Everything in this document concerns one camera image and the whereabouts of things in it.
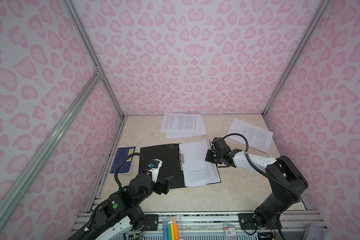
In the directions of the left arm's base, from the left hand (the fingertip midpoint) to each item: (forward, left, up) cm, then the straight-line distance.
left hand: (165, 171), depth 71 cm
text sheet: (+8, -17, -19) cm, 26 cm away
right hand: (+15, -22, -13) cm, 30 cm away
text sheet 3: (+32, -62, -20) cm, 72 cm away
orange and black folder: (+1, 0, +10) cm, 10 cm away
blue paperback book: (+22, +34, -20) cm, 45 cm away
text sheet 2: (+49, -7, -20) cm, 53 cm away
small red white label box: (-22, -29, -16) cm, 40 cm away
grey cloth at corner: (-24, -67, -16) cm, 73 cm away
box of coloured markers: (-20, -2, -17) cm, 27 cm away
